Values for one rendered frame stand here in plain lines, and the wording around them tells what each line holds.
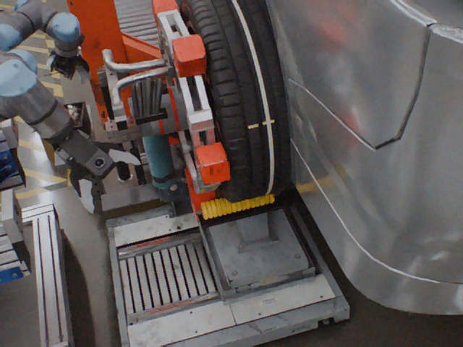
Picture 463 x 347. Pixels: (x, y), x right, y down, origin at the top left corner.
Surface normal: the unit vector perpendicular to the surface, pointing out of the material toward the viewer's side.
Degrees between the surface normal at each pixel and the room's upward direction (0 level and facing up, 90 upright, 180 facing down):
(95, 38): 90
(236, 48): 37
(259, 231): 90
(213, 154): 0
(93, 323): 0
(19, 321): 0
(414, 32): 89
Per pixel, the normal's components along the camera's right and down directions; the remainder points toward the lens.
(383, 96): -0.89, 0.35
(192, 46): 0.07, -0.29
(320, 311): -0.10, -0.77
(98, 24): 0.25, 0.59
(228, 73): 0.12, -0.08
